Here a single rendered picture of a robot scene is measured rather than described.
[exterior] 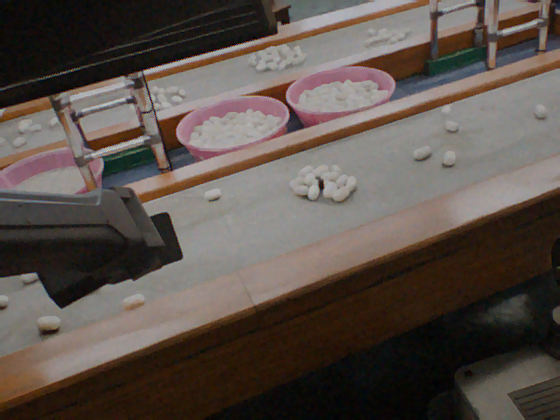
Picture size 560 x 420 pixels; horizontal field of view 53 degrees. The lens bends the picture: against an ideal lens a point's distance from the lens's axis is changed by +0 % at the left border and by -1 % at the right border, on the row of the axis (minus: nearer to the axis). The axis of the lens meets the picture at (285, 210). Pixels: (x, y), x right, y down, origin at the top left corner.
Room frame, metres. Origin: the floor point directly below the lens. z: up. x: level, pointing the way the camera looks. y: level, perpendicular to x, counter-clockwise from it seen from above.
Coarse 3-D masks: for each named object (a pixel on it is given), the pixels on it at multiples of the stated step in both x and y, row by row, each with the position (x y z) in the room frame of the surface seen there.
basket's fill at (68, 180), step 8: (56, 168) 1.20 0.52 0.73; (72, 168) 1.20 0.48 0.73; (40, 176) 1.18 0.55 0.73; (48, 176) 1.16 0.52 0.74; (56, 176) 1.17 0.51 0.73; (64, 176) 1.16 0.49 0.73; (72, 176) 1.14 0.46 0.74; (80, 176) 1.15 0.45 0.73; (16, 184) 1.16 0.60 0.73; (24, 184) 1.15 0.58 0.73; (32, 184) 1.14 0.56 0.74; (40, 184) 1.13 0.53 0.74; (48, 184) 1.13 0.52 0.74; (56, 184) 1.12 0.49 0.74; (64, 184) 1.11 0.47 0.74; (72, 184) 1.11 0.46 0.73; (80, 184) 1.10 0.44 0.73; (56, 192) 1.09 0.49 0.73; (64, 192) 1.08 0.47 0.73; (72, 192) 1.08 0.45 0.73
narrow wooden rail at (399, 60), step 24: (504, 24) 1.59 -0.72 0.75; (552, 24) 1.64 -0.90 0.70; (384, 48) 1.52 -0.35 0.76; (408, 48) 1.50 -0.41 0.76; (456, 48) 1.54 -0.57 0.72; (504, 48) 1.59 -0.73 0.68; (312, 72) 1.43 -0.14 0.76; (408, 72) 1.50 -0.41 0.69; (216, 96) 1.39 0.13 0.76; (240, 96) 1.36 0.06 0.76; (264, 96) 1.38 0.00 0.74; (168, 120) 1.31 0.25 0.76; (48, 144) 1.27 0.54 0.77; (96, 144) 1.26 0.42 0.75; (168, 144) 1.30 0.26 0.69; (0, 168) 1.20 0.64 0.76
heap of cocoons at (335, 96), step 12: (324, 84) 1.40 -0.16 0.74; (336, 84) 1.39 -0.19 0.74; (348, 84) 1.38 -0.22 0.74; (360, 84) 1.36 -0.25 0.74; (372, 84) 1.33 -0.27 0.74; (300, 96) 1.34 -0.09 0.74; (312, 96) 1.33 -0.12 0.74; (324, 96) 1.32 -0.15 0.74; (336, 96) 1.31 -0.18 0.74; (348, 96) 1.30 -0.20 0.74; (360, 96) 1.28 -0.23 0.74; (372, 96) 1.26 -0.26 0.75; (312, 108) 1.26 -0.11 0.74; (324, 108) 1.25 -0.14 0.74; (336, 108) 1.24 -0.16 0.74; (348, 108) 1.23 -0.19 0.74; (300, 120) 1.24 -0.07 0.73
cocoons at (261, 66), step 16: (368, 32) 1.71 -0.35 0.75; (384, 32) 1.69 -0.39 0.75; (272, 48) 1.71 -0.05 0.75; (288, 48) 1.69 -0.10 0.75; (272, 64) 1.57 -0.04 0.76; (288, 64) 1.58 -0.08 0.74; (160, 96) 1.47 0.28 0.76; (176, 96) 1.45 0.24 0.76; (32, 128) 1.42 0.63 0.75; (0, 144) 1.37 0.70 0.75; (16, 144) 1.34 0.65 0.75
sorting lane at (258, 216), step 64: (384, 128) 1.10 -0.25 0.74; (512, 128) 1.00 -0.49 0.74; (192, 192) 0.97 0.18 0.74; (256, 192) 0.93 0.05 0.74; (320, 192) 0.89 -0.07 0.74; (384, 192) 0.85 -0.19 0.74; (448, 192) 0.82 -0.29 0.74; (192, 256) 0.76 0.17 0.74; (256, 256) 0.73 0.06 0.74; (0, 320) 0.69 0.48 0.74; (64, 320) 0.66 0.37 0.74
